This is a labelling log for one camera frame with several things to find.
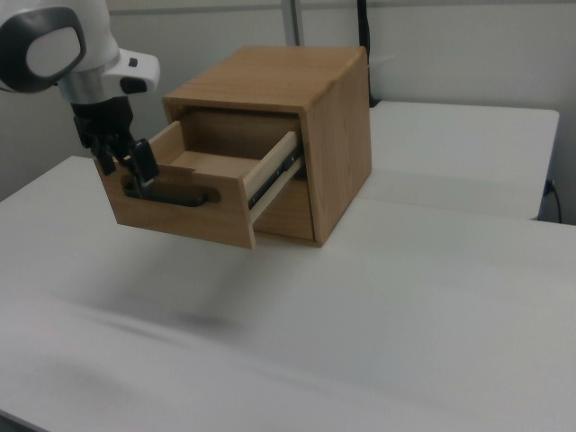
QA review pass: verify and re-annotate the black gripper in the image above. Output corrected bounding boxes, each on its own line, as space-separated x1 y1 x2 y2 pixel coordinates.
71 96 160 199

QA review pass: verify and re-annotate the black metal drawer handle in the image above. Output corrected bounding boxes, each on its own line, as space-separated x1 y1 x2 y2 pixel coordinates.
121 177 222 209

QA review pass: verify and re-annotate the wooden drawer with handle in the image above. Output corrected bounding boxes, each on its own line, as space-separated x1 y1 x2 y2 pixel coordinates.
94 119 302 251

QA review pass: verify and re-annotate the black metal drawer slide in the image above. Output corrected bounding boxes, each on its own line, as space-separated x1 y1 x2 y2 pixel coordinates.
246 151 302 212

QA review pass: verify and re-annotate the wooden two-drawer cabinet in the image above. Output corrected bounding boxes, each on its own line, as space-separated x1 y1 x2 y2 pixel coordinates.
162 44 373 248

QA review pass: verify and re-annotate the grey partition post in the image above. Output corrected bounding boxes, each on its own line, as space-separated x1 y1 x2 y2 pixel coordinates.
283 0 304 47

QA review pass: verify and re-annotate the black camera stand pole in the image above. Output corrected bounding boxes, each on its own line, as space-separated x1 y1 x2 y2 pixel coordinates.
356 0 380 109

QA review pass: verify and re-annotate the black power cable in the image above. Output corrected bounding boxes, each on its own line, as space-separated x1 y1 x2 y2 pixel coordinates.
544 178 564 224

